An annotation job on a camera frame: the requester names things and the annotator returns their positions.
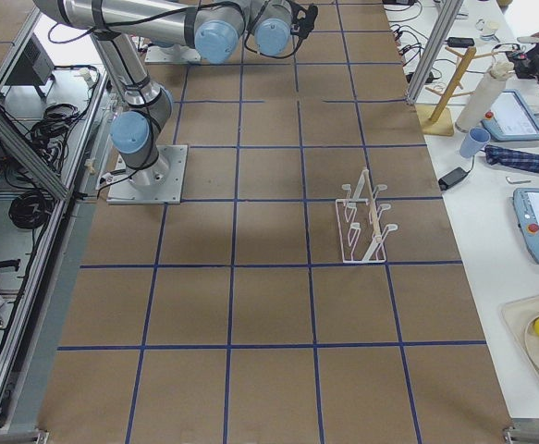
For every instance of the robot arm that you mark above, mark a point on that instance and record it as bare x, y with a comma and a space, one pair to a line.
277, 29
213, 30

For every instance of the aluminium frame post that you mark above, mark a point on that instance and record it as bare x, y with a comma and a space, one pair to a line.
440, 30

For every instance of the blue cup on desk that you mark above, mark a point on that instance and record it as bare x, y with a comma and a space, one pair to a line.
474, 141

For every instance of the teach pendant far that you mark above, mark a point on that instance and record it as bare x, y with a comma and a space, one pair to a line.
510, 119

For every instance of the black power adapter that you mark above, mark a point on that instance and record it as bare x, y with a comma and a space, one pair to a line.
452, 178

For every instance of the plaid folded cloth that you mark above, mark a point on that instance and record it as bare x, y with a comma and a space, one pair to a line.
495, 155

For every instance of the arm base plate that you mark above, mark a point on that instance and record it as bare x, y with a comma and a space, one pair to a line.
159, 184
171, 55

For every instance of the white wire cup rack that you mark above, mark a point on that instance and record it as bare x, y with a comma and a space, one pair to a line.
360, 232

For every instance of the beige thermos bottle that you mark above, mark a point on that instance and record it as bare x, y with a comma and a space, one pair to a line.
486, 92

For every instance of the wooden mug tree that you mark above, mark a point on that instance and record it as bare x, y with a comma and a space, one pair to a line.
437, 120

